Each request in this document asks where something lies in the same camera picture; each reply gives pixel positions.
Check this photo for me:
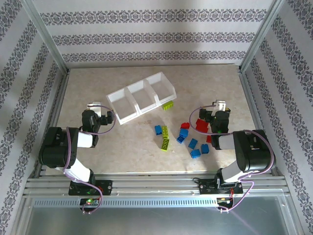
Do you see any left circuit board with LED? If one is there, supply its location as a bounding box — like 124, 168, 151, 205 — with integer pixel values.
80, 197, 100, 206

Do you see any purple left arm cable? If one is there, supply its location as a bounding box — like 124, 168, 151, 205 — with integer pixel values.
62, 104, 117, 214

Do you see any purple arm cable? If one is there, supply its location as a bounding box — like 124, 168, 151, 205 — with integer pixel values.
62, 104, 117, 214
188, 104, 275, 213

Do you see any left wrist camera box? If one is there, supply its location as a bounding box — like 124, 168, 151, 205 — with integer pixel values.
87, 101, 102, 116

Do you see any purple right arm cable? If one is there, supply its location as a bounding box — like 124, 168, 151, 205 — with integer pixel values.
188, 104, 275, 213

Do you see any aluminium side rail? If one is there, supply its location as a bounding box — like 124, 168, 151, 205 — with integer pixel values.
34, 68, 70, 178

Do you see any thin black base cable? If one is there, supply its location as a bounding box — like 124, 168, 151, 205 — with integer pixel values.
192, 178, 216, 188

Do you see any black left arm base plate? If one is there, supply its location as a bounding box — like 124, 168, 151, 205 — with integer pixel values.
68, 180, 113, 196

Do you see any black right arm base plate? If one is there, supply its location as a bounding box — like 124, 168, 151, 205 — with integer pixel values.
199, 182, 244, 196

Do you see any aluminium mounting rail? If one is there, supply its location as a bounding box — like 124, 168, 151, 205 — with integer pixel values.
23, 172, 293, 198

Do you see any aluminium frame post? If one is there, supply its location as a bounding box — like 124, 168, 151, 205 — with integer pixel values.
22, 0, 70, 73
239, 0, 287, 73

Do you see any slotted grey cable duct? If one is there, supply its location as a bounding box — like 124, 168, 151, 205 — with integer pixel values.
31, 197, 221, 209

